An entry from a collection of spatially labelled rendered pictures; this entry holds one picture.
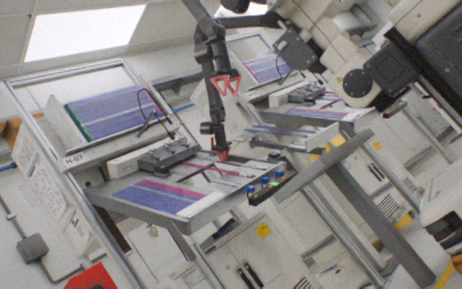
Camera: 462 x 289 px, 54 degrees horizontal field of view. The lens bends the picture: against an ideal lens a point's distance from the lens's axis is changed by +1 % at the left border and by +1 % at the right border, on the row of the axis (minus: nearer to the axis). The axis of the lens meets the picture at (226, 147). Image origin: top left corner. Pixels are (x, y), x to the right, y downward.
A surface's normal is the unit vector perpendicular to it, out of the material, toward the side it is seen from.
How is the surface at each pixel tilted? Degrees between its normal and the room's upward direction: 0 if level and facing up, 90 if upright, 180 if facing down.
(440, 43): 90
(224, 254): 90
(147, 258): 90
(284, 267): 90
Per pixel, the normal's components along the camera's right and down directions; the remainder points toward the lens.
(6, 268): 0.49, -0.55
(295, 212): -0.64, 0.30
